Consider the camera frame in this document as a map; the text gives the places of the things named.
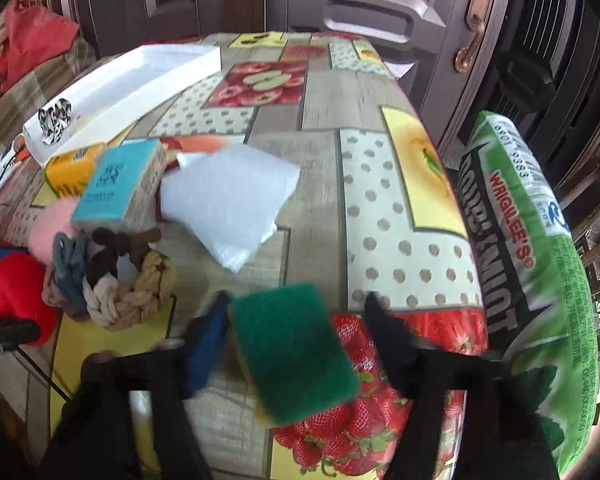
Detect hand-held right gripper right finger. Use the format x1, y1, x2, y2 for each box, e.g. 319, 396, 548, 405
362, 292, 561, 480

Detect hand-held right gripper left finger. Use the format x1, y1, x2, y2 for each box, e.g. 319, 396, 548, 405
40, 292, 231, 480

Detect red fluffy ball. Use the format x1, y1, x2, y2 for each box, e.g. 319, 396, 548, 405
0, 252, 61, 346

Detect green and yellow sponge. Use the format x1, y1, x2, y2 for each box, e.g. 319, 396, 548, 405
229, 282, 362, 428

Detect white paper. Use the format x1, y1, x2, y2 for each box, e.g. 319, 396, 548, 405
160, 145, 301, 273

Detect white tray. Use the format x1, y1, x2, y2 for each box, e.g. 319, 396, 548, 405
22, 43, 222, 166

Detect pink fluffy ball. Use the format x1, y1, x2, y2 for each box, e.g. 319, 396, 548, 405
27, 199, 81, 266

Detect pale yellow sponge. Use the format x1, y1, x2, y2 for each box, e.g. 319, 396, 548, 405
82, 251, 177, 331

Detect yellow juice carton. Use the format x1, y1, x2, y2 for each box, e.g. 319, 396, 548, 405
44, 142, 106, 198

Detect brown white figurine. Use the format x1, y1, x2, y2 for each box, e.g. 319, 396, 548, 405
91, 227, 163, 286

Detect teal and kraft box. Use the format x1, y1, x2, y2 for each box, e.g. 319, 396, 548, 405
71, 138, 168, 233

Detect plaid sofa cover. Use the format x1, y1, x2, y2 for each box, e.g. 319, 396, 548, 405
0, 35, 101, 171

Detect green printed pillow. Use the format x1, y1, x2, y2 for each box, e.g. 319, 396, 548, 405
455, 110, 600, 478

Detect red cloth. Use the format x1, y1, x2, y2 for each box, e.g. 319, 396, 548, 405
0, 0, 81, 81

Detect brown wooden furniture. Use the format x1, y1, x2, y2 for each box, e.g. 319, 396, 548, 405
555, 150, 600, 321

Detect black metal gate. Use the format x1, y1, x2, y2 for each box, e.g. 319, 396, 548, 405
460, 0, 600, 186

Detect copper door handle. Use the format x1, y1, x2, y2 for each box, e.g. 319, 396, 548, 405
454, 0, 498, 75

